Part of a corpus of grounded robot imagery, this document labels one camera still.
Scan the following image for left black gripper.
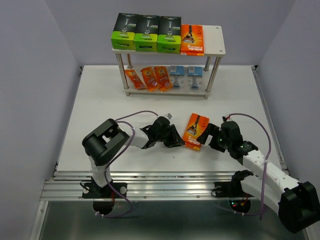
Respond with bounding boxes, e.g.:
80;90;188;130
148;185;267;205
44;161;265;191
155;124;185;148

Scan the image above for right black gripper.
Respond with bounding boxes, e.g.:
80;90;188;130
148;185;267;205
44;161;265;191
195;122;231;152

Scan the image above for orange Gillette Fusion pack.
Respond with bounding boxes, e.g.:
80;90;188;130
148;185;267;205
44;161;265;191
182;113;210;151
180;24;205;56

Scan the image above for orange BIC razor bag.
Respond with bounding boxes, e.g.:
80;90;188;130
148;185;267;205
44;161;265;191
154;66;173;92
124;69;147;90
140;66;160;92

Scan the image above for blue clear razor blister pack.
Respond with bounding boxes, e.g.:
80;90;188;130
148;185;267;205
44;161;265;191
169;65;185;90

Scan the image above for black green razor box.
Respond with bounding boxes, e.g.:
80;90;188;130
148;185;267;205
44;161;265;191
157;16;182;54
110;13;140;50

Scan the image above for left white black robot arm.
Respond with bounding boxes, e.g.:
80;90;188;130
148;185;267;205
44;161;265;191
80;114;185;199

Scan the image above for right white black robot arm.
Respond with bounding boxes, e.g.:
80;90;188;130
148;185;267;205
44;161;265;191
197;121;320;233

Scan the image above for white two-tier shelf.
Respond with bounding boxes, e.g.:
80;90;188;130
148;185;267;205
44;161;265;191
112;25;226;99

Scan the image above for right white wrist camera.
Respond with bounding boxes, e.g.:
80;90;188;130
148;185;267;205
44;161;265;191
222;114;233;122

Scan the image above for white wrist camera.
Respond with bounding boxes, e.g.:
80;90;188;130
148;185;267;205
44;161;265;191
222;114;233;122
159;113;173;121

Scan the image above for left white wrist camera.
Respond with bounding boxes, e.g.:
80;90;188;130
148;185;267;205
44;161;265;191
159;113;173;121

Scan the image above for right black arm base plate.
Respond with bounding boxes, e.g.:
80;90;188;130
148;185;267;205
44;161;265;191
211;170;260;198

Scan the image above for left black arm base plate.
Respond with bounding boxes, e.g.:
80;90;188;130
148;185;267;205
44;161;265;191
80;181;128;199

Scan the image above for aluminium rail frame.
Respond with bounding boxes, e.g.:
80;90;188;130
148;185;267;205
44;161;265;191
29;65;306;240

